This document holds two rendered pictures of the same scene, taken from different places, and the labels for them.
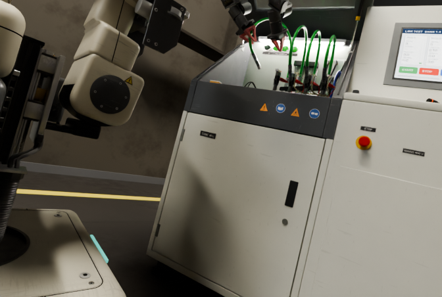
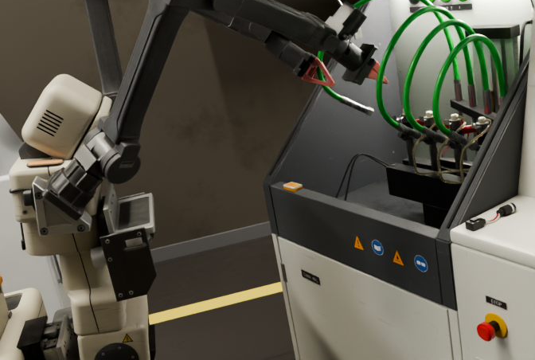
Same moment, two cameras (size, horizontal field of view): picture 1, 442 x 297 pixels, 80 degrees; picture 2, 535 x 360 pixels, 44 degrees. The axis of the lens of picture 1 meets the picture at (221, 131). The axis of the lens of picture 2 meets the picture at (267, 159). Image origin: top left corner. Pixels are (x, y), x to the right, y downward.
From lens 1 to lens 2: 1.22 m
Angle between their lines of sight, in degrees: 38
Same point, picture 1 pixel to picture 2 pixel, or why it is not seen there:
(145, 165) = not seen: hidden behind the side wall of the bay
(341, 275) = not seen: outside the picture
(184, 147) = (293, 292)
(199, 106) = (286, 229)
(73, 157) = (231, 213)
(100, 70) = (94, 347)
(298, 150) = (419, 322)
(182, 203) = not seen: outside the picture
